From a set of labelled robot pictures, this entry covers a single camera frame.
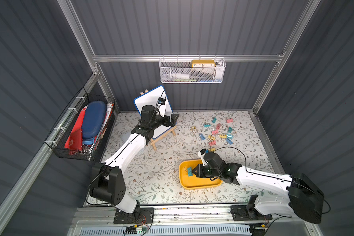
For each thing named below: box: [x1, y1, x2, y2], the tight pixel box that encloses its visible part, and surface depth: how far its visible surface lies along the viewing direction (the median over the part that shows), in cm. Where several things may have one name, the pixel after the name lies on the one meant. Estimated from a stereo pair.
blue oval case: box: [81, 100, 108, 146], surface depth 74 cm
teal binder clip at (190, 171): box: [186, 166, 193, 177], surface depth 84 cm
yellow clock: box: [191, 59, 217, 68], surface depth 90 cm
